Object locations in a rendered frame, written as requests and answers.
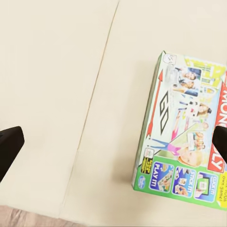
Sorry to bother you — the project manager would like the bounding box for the board game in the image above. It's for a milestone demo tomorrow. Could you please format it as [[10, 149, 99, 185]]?
[[131, 51, 227, 210]]

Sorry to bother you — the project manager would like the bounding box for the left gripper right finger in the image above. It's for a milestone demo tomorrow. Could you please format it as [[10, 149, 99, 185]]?
[[212, 126, 227, 164]]

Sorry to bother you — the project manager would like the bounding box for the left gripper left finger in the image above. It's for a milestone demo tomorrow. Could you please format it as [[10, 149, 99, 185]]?
[[0, 126, 25, 182]]

